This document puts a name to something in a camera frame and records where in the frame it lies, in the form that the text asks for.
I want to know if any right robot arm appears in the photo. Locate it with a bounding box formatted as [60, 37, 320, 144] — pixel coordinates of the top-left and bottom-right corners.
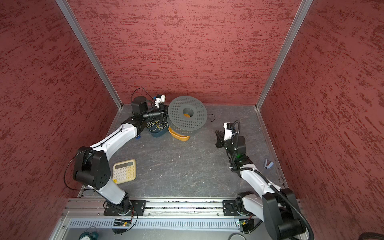
[215, 130, 315, 240]

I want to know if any right corner aluminium post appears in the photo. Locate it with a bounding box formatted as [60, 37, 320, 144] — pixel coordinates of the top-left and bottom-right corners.
[256, 0, 313, 111]

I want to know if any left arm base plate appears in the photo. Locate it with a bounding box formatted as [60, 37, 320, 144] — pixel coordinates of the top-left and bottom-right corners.
[103, 200, 147, 217]

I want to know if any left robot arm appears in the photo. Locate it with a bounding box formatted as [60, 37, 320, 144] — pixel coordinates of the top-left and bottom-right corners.
[73, 95, 169, 216]

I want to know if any teal object below rail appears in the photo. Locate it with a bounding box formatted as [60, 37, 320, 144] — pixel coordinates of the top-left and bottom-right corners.
[79, 226, 99, 240]

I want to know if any teal plastic bin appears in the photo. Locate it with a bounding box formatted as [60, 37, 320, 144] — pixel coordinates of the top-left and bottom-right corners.
[147, 119, 169, 138]

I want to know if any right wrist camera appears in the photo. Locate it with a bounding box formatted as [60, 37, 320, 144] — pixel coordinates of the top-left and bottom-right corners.
[224, 122, 233, 141]

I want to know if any yellow plastic bin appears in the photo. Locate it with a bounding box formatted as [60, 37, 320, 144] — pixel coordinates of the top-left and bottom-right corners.
[169, 127, 191, 142]

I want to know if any yellow wire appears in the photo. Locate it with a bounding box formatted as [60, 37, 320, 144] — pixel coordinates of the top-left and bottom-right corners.
[146, 119, 168, 132]

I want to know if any corner aluminium post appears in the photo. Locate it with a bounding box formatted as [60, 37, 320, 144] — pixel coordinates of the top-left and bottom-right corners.
[56, 0, 124, 110]
[256, 0, 313, 111]

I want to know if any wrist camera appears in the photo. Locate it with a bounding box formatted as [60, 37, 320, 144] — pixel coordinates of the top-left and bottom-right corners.
[154, 95, 166, 108]
[224, 122, 233, 141]

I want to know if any left corner aluminium post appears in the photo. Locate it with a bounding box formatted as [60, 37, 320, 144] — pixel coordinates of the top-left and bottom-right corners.
[56, 0, 124, 110]

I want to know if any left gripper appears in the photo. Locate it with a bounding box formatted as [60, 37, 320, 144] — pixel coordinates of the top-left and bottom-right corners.
[142, 102, 179, 122]

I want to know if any grey perforated cable spool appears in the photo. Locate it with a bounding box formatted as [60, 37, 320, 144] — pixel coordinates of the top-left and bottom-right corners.
[168, 96, 208, 136]

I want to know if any yellow calculator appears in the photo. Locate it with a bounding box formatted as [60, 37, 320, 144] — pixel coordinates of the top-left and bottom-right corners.
[112, 159, 136, 185]

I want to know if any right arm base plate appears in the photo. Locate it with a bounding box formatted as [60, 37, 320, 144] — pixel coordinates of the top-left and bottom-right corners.
[222, 200, 250, 217]

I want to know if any aluminium front rail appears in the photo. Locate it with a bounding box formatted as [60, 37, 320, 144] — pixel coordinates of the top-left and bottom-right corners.
[61, 197, 307, 219]

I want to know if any small blue grey clip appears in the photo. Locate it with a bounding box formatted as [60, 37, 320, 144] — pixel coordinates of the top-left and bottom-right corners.
[264, 159, 274, 169]

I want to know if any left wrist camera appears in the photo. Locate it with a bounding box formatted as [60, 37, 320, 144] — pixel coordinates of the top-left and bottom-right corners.
[154, 95, 166, 108]

